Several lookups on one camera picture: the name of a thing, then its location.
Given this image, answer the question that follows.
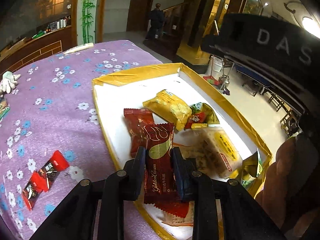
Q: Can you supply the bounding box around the dark red Golden Crown packet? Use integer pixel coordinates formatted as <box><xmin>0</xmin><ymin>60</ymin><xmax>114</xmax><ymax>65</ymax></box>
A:
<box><xmin>143</xmin><ymin>123</ymin><xmax>189</xmax><ymax>218</ymax></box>

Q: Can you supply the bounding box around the salted egg yolk biscuit packet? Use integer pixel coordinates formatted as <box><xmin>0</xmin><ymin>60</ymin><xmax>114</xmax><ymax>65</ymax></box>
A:
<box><xmin>180</xmin><ymin>126</ymin><xmax>242</xmax><ymax>179</ymax></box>

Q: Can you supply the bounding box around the dark red date snack packet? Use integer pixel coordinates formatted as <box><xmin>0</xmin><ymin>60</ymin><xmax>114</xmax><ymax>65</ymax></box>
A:
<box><xmin>124</xmin><ymin>108</ymin><xmax>155</xmax><ymax>158</ymax></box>

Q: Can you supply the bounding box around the yellow green snack packet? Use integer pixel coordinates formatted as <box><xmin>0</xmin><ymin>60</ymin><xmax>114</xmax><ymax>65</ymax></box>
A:
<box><xmin>190</xmin><ymin>102</ymin><xmax>220</xmax><ymax>125</ymax></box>

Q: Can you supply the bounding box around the gold foil snack packet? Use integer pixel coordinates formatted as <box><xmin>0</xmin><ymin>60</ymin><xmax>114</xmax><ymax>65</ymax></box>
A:
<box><xmin>143</xmin><ymin>89</ymin><xmax>192</xmax><ymax>131</ymax></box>

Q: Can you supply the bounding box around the red black sugar candy packet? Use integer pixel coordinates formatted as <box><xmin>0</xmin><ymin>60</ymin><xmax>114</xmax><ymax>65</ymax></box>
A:
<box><xmin>31</xmin><ymin>151</ymin><xmax>69</xmax><ymax>193</ymax></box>

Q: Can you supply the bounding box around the orange cracker packet with barcode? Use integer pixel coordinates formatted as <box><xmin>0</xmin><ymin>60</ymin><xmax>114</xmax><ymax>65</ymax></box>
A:
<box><xmin>162</xmin><ymin>201</ymin><xmax>194</xmax><ymax>226</ymax></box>

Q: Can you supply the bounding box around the green pea snack packet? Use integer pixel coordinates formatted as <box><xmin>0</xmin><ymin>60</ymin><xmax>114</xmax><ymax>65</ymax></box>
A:
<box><xmin>229</xmin><ymin>149</ymin><xmax>263</xmax><ymax>189</ymax></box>

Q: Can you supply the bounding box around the person's right hand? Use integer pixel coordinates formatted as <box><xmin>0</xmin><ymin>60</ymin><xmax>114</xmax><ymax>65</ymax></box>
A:
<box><xmin>256</xmin><ymin>134</ymin><xmax>319</xmax><ymax>237</ymax></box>

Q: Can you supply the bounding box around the white bucket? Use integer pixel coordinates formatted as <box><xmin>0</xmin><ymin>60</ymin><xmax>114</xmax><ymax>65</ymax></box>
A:
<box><xmin>209</xmin><ymin>55</ymin><xmax>223</xmax><ymax>75</ymax></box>

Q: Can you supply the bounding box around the broom and dustpan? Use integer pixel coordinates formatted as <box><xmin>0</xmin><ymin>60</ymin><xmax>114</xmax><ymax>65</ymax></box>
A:
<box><xmin>201</xmin><ymin>20</ymin><xmax>234</xmax><ymax>95</ymax></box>

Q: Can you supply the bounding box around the yellow cardboard box tray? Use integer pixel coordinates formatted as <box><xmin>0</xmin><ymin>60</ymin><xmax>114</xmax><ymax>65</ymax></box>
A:
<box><xmin>92</xmin><ymin>62</ymin><xmax>273</xmax><ymax>240</ymax></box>

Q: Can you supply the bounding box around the person in dark coat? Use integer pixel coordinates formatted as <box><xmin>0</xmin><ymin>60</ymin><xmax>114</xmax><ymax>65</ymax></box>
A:
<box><xmin>146</xmin><ymin>3</ymin><xmax>165</xmax><ymax>40</ymax></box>

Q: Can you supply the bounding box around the green biscuit packet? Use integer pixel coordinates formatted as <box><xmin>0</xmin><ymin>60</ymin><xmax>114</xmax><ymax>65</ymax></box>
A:
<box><xmin>0</xmin><ymin>98</ymin><xmax>10</xmax><ymax>120</ymax></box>

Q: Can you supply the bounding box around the white tube on table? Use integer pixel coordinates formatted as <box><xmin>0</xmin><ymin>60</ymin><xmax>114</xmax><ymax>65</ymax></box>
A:
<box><xmin>63</xmin><ymin>42</ymin><xmax>94</xmax><ymax>55</ymax></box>

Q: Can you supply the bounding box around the white cloth glove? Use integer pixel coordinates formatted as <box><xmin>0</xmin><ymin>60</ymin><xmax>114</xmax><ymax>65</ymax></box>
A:
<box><xmin>0</xmin><ymin>71</ymin><xmax>21</xmax><ymax>98</ymax></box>

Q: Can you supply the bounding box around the wooden counter cabinet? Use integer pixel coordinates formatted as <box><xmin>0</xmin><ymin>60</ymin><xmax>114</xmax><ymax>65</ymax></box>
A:
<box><xmin>1</xmin><ymin>26</ymin><xmax>73</xmax><ymax>74</ymax></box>

